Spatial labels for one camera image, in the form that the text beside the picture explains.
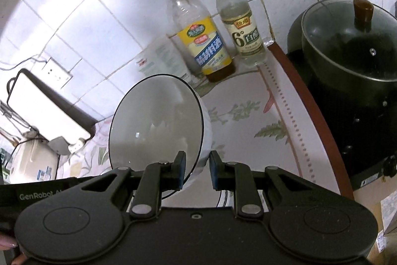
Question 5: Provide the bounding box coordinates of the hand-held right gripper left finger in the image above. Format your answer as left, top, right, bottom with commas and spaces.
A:
81, 151, 187, 220

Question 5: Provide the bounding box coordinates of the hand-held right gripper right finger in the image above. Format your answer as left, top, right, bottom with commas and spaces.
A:
209, 151, 314, 218

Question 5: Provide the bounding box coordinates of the white bowl with dark rim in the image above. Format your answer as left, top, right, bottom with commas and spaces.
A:
108, 74, 213, 199

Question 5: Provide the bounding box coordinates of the person's left hand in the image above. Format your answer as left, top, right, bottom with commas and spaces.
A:
0, 232, 28, 265

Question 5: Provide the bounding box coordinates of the white rice cooker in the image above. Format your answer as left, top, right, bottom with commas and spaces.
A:
4, 128, 61, 184

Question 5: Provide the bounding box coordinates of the floral tablecloth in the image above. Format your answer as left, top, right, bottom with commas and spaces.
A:
58, 61, 355, 201

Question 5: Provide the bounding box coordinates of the white cutting board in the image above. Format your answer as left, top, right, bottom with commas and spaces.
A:
6, 68, 98, 142

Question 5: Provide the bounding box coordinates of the white seasoning packet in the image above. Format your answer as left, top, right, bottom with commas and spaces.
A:
135, 37, 203, 89

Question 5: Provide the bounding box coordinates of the orange cap cooking wine bottle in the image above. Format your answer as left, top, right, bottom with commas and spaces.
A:
156, 0, 235, 83

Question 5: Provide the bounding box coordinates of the dark cooking pot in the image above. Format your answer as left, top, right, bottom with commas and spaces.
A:
287, 0, 397, 117

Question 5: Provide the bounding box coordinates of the yellow cap vinegar bottle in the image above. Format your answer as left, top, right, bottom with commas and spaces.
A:
203, 0, 268, 67

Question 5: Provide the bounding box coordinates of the black induction cooker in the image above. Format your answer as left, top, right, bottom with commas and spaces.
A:
287, 51, 397, 182

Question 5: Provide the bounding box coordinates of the cardboard box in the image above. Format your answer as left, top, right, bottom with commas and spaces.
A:
353, 171, 397, 265

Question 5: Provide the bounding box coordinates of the glass pot lid brown knob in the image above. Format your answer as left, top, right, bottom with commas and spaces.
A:
301, 0, 397, 83

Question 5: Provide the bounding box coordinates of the white wall socket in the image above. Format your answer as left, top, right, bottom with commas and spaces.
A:
40, 57, 74, 89

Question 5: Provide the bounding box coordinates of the black power cable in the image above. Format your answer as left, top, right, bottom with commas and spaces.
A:
0, 56, 50, 72

